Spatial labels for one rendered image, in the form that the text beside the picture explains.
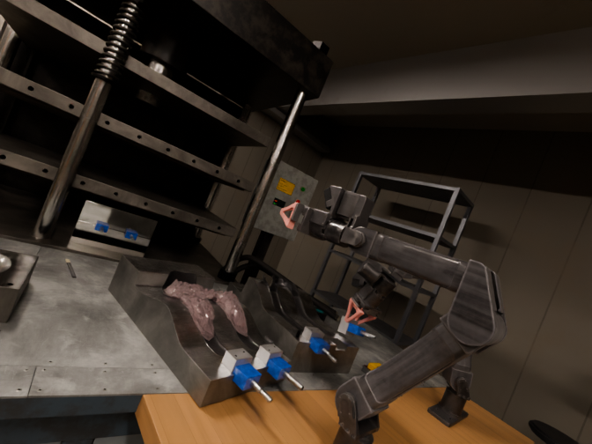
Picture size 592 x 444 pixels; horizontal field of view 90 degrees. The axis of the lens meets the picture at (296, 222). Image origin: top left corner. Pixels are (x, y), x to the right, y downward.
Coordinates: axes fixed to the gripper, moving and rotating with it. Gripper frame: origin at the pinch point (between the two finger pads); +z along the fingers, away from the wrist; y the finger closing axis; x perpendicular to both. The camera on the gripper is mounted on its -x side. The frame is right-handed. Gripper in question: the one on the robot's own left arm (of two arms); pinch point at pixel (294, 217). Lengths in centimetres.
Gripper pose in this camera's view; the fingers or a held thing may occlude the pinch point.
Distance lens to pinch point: 83.1
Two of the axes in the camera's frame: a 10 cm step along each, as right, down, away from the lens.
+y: -6.8, -2.8, -6.8
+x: -3.7, 9.3, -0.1
